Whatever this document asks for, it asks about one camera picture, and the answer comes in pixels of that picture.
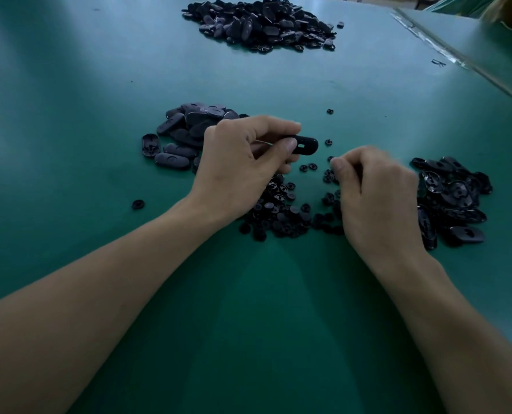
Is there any person's left hand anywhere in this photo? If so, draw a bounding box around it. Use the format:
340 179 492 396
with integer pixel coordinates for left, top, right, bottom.
187 115 302 229

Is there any person's right hand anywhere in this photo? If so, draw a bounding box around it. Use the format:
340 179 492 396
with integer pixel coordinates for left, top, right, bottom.
329 146 430 277

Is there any pile of small black buttons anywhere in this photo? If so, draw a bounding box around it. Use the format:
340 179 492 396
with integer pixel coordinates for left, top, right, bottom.
237 155 347 242

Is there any pile of black oval shells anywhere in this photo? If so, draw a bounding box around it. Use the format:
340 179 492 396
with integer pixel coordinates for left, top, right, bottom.
410 156 494 250

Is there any person's left forearm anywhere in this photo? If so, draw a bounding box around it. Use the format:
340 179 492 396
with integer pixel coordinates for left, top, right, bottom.
0 198 231 414

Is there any person's right forearm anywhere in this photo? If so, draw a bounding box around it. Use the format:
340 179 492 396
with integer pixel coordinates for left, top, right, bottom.
381 254 512 414

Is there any green striped bag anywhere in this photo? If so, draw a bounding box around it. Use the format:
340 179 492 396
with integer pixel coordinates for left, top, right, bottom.
429 0 490 16

